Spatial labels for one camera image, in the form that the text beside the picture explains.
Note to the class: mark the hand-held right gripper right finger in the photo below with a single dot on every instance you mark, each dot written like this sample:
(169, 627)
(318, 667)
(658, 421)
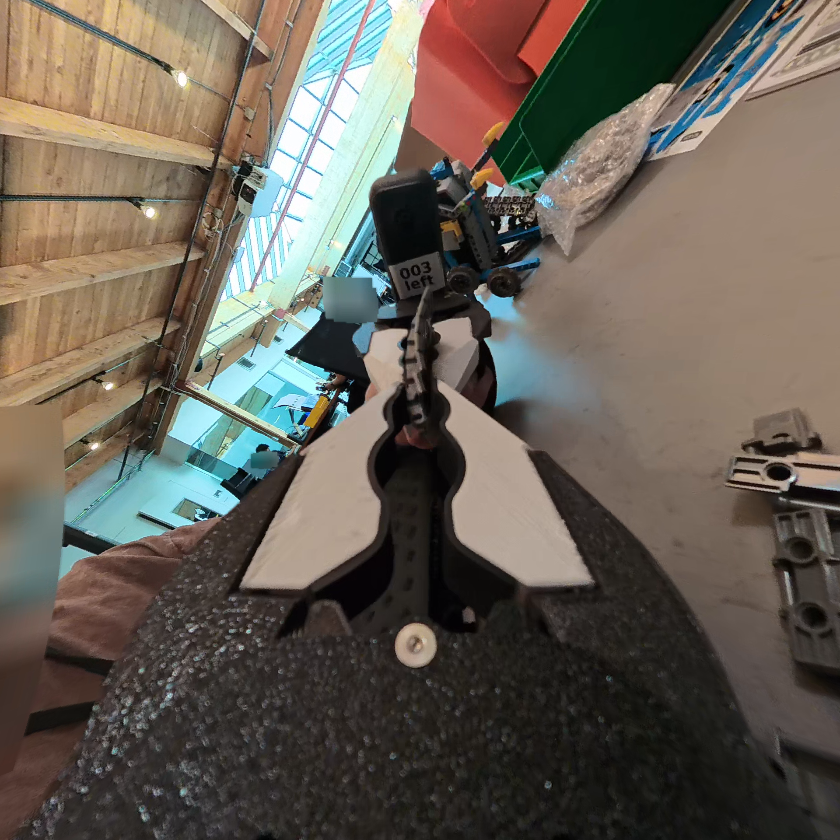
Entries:
(518, 518)

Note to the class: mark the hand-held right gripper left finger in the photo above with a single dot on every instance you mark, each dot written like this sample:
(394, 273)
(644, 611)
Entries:
(315, 518)

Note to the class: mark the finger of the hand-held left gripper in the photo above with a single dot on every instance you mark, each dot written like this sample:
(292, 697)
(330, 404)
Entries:
(459, 354)
(384, 358)

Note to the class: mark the pile of grey track pieces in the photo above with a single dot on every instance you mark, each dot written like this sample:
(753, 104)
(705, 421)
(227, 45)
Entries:
(800, 558)

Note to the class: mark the grey desk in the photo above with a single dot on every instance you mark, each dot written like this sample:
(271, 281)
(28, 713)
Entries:
(656, 328)

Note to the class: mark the person's left hand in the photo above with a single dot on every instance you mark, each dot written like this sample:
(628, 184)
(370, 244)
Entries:
(413, 438)

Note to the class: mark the partly built toy vehicle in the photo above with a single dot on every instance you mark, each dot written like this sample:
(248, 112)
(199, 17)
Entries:
(479, 223)

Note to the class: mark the yellow machine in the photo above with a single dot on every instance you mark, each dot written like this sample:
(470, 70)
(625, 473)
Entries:
(318, 410)

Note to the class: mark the black perforated foam pad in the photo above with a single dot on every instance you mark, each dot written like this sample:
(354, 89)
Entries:
(410, 544)

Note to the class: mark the white ceiling device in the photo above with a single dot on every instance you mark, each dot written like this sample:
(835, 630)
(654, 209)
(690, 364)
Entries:
(256, 187)

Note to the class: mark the red plastic bin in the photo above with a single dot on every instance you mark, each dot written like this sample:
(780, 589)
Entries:
(472, 72)

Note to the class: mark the bubble wrap bag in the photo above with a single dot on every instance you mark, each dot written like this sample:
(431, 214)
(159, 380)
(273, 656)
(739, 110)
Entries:
(604, 157)

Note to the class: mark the ceiling spotlight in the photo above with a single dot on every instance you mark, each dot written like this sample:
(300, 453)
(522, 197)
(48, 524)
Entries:
(106, 385)
(93, 445)
(179, 79)
(148, 211)

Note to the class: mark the green plastic bin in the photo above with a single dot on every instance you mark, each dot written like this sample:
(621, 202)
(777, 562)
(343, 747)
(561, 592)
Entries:
(590, 79)

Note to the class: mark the blue sticker sheet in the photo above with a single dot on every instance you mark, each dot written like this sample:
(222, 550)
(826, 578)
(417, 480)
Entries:
(715, 72)

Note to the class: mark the instruction manual booklet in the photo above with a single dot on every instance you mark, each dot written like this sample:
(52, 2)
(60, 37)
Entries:
(807, 52)

